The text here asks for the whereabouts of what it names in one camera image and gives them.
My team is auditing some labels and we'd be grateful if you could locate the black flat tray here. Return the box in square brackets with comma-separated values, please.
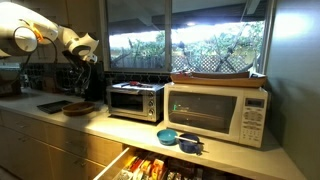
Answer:
[36, 99, 73, 115]

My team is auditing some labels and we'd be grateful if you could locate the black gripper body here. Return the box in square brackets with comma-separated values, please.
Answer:
[68, 53, 93, 86]

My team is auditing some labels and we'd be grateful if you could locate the wooden lower cabinet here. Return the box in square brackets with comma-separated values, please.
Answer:
[0, 109, 125, 180]

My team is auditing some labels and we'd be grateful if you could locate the window frame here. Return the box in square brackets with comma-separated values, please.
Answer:
[99, 0, 278, 75]

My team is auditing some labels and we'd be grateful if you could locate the white microwave oven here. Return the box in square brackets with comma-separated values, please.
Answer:
[163, 81, 269, 149]

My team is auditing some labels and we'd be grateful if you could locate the wooden serving tray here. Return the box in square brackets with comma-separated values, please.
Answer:
[169, 70, 268, 89]

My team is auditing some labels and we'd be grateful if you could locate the round wooden plate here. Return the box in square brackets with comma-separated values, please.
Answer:
[61, 101, 97, 117]

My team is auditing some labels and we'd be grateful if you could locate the stainless steel toaster oven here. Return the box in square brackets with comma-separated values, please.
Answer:
[105, 82, 165, 123]

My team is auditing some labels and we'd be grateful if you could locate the black coffee maker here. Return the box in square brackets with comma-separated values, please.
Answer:
[54, 61, 106, 103]

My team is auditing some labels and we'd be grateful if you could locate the teal bowl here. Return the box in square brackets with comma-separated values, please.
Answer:
[156, 128, 179, 146]

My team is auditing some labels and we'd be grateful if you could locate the open wooden drawer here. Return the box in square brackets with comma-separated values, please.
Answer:
[93, 145, 254, 180]

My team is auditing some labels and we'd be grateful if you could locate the white utensil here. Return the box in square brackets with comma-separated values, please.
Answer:
[174, 134, 205, 146]

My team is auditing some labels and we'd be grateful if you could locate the dark blue bowl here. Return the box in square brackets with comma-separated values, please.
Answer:
[177, 133, 204, 155]

